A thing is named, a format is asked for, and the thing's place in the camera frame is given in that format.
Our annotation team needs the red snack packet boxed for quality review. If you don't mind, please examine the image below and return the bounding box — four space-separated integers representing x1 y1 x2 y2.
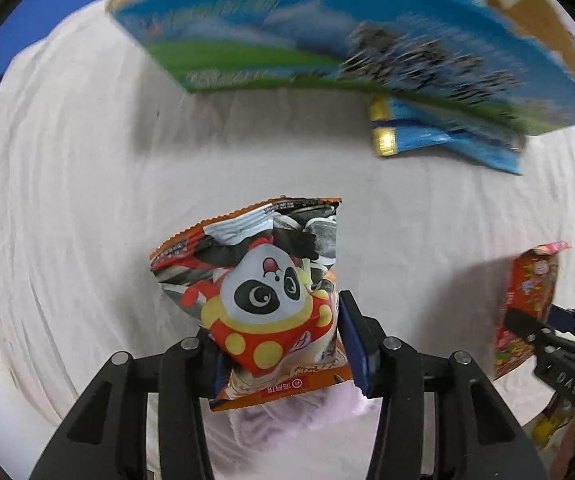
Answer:
492 241 571 381

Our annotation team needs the blue snack packet gold end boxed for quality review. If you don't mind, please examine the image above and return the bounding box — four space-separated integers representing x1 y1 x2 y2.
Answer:
371 125 526 177
369 95 524 153

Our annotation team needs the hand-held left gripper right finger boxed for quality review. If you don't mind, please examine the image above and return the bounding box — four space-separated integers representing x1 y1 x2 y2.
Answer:
338 290 551 480

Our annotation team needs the brown cardboard box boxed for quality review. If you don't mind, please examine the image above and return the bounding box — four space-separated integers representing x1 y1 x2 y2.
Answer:
460 0 575 87

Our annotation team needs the yellow packet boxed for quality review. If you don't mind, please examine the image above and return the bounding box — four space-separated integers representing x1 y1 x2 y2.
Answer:
530 399 575 448

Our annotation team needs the orange panda snack packet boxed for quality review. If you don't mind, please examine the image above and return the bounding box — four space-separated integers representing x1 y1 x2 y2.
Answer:
150 197 356 413

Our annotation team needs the blue printed carton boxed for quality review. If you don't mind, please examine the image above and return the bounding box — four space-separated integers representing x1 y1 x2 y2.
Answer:
106 0 575 137

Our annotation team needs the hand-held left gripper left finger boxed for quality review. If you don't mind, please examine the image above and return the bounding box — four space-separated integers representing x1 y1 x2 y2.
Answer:
30 329 229 480

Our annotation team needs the blue board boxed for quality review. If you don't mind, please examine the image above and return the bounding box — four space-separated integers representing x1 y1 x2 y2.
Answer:
0 0 118 89

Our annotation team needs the white table cloth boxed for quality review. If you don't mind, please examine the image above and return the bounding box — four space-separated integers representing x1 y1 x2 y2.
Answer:
0 7 575 480

